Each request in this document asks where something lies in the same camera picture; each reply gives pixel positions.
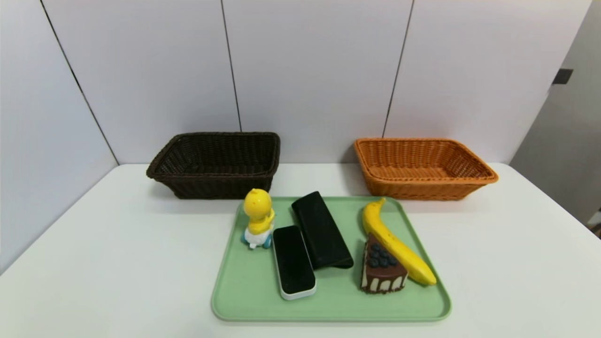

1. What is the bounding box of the yellow duck toy figure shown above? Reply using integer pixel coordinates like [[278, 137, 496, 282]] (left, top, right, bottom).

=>
[[241, 188, 276, 250]]

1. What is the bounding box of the black leather glasses case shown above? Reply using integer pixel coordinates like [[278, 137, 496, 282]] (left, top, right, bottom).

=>
[[291, 191, 354, 271]]

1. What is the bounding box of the black felt eraser white base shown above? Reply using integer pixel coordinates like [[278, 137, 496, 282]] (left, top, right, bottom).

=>
[[272, 225, 317, 301]]

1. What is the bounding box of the chocolate blueberry cake slice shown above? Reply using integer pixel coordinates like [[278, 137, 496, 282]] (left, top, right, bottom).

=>
[[360, 233, 408, 295]]

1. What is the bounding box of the dark brown wicker basket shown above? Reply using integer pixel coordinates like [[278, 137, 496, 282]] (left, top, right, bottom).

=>
[[146, 132, 281, 200]]

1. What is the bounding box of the orange wicker basket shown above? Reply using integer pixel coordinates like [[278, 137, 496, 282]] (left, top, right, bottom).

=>
[[354, 138, 499, 201]]

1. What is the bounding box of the yellow banana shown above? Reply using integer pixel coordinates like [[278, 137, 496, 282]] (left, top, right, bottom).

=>
[[362, 198, 438, 286]]

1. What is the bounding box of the green plastic tray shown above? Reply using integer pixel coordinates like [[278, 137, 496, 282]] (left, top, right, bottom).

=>
[[211, 196, 452, 323]]

